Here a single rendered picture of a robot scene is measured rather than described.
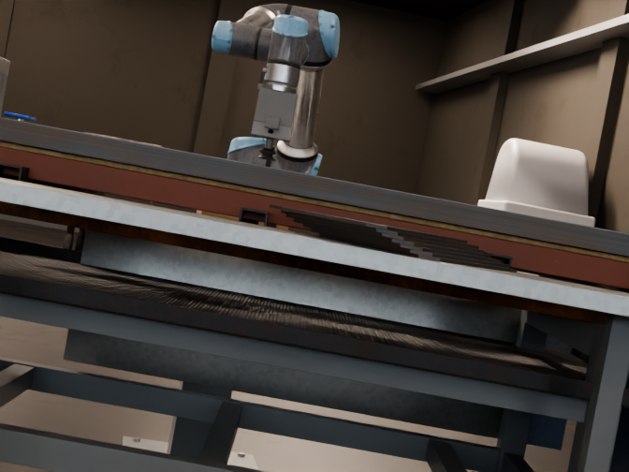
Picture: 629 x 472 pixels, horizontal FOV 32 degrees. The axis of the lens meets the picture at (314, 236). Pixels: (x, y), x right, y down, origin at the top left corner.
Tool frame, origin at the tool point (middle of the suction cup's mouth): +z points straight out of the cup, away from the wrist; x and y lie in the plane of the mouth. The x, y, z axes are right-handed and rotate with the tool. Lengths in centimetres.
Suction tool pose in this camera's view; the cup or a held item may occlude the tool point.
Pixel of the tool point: (266, 159)
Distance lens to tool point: 241.7
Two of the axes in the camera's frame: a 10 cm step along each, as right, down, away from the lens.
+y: 9.8, 1.8, 0.2
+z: -1.8, 9.8, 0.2
